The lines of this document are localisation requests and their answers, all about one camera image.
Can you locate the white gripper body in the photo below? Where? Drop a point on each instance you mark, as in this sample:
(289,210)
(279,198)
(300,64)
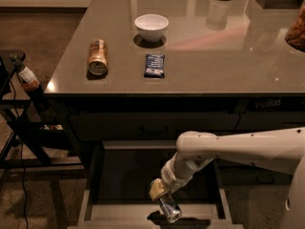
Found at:
(171,175)

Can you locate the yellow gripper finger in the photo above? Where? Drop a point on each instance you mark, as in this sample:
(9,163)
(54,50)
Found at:
(158,189)

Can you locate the silver blue redbull can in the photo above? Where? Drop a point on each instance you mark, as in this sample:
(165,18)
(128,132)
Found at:
(170,208)

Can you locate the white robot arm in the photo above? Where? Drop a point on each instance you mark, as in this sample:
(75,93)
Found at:
(202,149)

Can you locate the open middle drawer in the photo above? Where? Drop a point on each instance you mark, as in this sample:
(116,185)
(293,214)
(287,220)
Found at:
(117,194)

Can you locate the closed top drawer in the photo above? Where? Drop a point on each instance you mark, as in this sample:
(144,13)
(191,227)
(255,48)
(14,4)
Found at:
(148,126)

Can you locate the orange soda can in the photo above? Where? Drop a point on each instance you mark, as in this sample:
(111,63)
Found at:
(97,61)

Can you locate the blue snack packet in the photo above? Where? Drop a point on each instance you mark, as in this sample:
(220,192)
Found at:
(154,66)

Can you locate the white ceramic bowl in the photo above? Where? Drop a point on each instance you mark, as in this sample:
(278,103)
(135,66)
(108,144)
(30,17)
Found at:
(151,27)

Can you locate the dark soda bottle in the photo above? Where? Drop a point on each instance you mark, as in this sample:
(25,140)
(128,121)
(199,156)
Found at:
(30,84)

